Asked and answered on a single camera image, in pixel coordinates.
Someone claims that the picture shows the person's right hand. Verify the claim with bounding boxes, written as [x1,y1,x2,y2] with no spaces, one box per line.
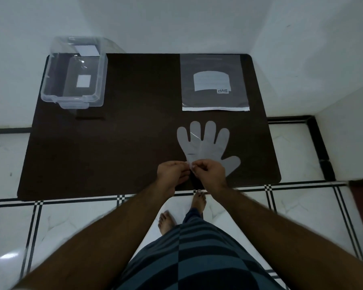
[190,159,229,192]

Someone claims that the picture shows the person's left hand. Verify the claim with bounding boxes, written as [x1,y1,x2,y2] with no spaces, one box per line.
[156,161,191,194]

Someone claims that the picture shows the clear plastic disposable glove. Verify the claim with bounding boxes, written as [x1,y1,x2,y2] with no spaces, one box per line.
[177,121,241,179]

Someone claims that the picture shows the person's right forearm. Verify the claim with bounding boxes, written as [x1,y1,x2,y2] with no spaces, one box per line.
[205,185,363,290]

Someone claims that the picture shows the person's left forearm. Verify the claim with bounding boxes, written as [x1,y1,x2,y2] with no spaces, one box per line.
[14,183,182,290]

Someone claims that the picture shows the person's right foot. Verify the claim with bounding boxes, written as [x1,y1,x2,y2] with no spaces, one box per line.
[190,190,207,220]

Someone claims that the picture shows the person's foot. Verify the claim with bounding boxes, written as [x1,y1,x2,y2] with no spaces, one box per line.
[157,210,178,236]
[190,190,207,220]

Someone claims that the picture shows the person's left foot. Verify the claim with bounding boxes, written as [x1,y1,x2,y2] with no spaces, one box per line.
[157,210,178,236]

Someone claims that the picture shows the blue striped shorts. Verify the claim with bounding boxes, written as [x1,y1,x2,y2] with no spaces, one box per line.
[115,208,288,290]

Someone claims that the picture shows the clear plastic glove packet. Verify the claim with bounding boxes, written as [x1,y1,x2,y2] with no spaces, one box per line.
[180,53,250,112]

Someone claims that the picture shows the clear plastic storage box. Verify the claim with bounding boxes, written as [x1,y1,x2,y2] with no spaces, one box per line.
[41,36,109,110]

